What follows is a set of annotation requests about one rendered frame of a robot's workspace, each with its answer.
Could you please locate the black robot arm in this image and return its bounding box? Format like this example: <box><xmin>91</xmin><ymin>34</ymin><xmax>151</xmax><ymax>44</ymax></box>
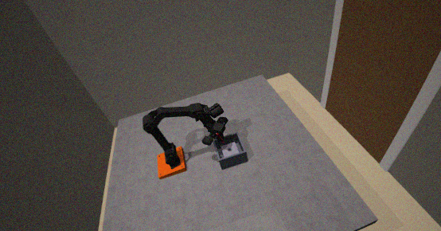
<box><xmin>142</xmin><ymin>103</ymin><xmax>226</xmax><ymax>169</ymax></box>

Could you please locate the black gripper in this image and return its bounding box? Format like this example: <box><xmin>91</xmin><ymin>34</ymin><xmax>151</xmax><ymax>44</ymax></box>
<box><xmin>202</xmin><ymin>117</ymin><xmax>228</xmax><ymax>146</ymax></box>

